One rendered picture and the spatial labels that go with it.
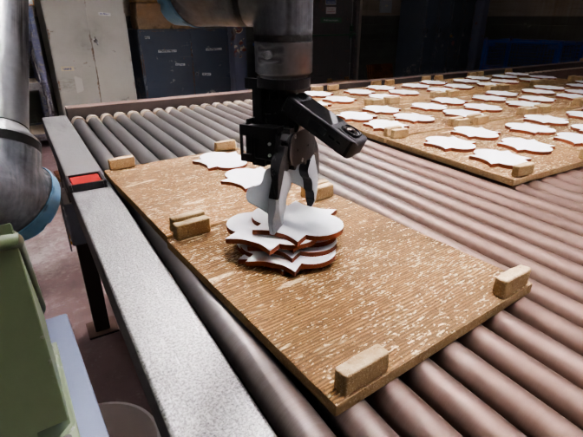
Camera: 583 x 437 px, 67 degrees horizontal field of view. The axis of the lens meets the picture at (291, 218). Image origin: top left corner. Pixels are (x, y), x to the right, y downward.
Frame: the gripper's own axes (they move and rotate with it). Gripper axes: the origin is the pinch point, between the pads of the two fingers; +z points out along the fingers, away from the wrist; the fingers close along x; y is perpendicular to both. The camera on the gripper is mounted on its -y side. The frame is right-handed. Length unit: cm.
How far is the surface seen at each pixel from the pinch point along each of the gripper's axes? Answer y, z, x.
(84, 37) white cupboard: 406, -6, -272
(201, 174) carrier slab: 35.4, 5.2, -19.6
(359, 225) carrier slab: -5.4, 5.2, -12.3
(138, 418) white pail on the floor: 44, 65, 2
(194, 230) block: 16.1, 4.1, 4.7
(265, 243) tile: 0.7, 1.0, 7.6
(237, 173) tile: 27.3, 4.4, -22.1
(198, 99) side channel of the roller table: 100, 5, -94
